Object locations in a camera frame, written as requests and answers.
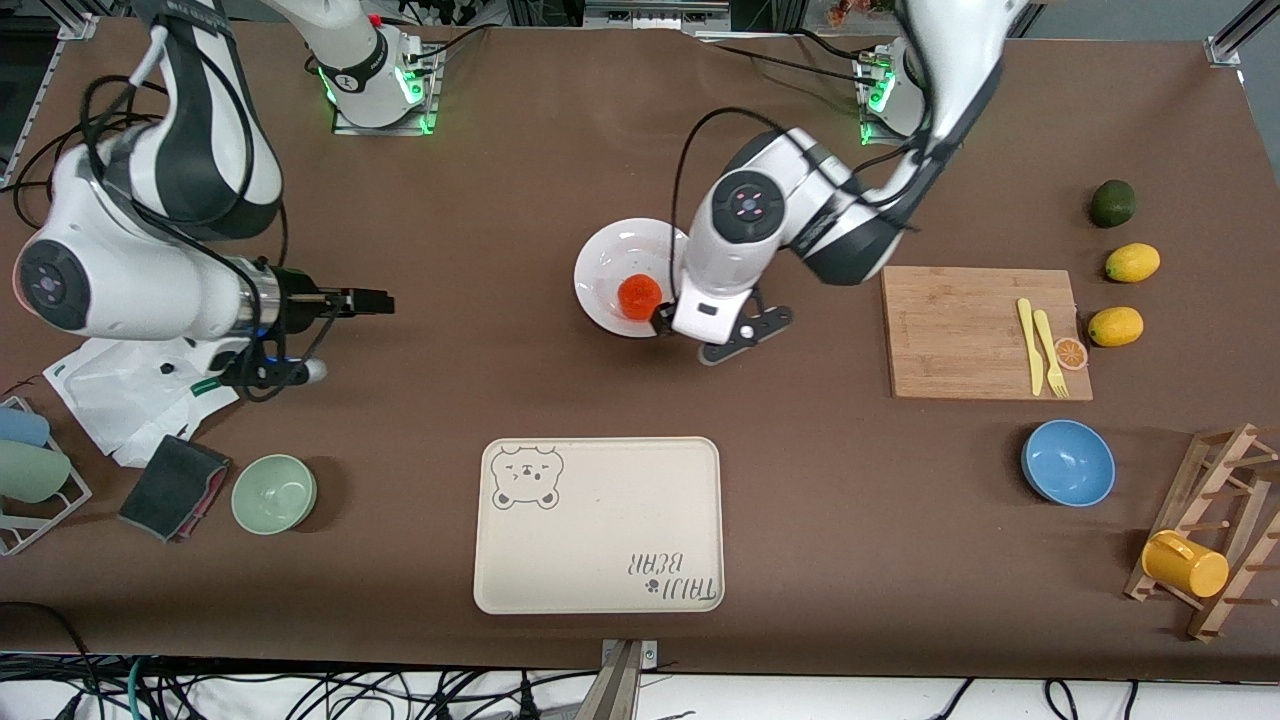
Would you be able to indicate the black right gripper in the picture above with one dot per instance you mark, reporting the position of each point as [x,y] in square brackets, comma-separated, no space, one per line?
[297,301]

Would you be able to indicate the orange fruit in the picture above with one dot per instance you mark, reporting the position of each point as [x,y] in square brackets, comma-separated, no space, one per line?
[638,295]

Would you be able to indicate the white round plate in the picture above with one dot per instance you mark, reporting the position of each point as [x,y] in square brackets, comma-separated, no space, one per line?
[610,270]

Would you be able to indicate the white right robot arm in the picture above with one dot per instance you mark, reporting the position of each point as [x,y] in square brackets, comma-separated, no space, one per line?
[130,270]

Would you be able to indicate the cream bear print tray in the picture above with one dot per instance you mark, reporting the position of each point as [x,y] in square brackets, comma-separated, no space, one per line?
[600,520]

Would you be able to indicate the light green bowl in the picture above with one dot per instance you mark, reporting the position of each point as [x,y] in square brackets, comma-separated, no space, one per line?
[273,495]

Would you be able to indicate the white plastic bag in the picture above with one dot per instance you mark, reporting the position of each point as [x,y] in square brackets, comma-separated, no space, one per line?
[120,400]

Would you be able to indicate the folded dark grey cloth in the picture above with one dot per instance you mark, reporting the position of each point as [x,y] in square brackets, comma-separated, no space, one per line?
[170,490]

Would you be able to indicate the wooden cutting board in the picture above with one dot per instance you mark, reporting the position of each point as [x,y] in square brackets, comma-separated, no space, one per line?
[950,330]

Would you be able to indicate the grey metal box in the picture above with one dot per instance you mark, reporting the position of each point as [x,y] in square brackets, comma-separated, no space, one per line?
[655,12]

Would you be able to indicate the light blue cup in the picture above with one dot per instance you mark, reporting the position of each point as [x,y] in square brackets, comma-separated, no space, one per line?
[22,427]

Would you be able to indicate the yellow plastic knife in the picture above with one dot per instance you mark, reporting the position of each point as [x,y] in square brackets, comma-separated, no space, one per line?
[1029,345]

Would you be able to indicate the pale green cup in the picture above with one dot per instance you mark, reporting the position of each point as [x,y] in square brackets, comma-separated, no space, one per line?
[30,472]

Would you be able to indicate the yellow plastic fork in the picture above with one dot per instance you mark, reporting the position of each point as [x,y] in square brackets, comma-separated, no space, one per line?
[1048,350]

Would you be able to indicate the orange slice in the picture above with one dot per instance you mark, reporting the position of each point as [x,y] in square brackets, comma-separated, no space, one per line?
[1071,354]

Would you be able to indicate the blue bowl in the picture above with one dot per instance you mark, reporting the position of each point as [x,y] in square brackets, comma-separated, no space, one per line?
[1068,463]

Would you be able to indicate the yellow lemon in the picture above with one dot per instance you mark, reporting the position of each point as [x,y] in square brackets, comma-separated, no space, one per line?
[1115,327]
[1133,262]

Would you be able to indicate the dark green avocado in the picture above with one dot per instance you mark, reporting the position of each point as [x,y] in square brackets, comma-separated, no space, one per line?
[1112,203]

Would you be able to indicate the yellow mug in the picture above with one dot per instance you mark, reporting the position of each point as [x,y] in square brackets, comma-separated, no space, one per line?
[1185,565]

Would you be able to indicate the wooden mug rack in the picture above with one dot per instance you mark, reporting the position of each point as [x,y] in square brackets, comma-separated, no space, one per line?
[1215,520]

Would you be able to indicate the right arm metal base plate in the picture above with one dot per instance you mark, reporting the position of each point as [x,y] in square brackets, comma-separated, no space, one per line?
[385,125]

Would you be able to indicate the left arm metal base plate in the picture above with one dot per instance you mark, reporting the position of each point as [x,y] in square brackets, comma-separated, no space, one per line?
[872,125]

